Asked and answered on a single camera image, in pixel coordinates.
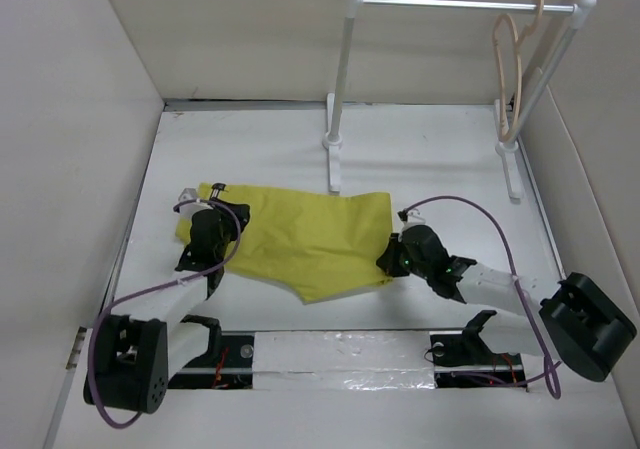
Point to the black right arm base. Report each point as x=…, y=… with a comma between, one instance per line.
x=456, y=366

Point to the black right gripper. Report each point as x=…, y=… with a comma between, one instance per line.
x=388, y=261

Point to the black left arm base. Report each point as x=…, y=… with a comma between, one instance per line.
x=226, y=365

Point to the yellow trousers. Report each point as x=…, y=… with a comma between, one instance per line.
x=320, y=246

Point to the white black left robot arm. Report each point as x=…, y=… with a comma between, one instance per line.
x=140, y=341

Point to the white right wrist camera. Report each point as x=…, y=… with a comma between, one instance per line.
x=410, y=218

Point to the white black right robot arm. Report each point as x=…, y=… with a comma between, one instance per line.
x=571, y=321

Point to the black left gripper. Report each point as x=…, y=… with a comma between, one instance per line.
x=227, y=216

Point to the beige wooden hanger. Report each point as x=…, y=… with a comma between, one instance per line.
x=507, y=41

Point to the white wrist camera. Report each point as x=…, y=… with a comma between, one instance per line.
x=410, y=218
x=187, y=196

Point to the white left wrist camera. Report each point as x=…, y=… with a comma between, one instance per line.
x=187, y=196

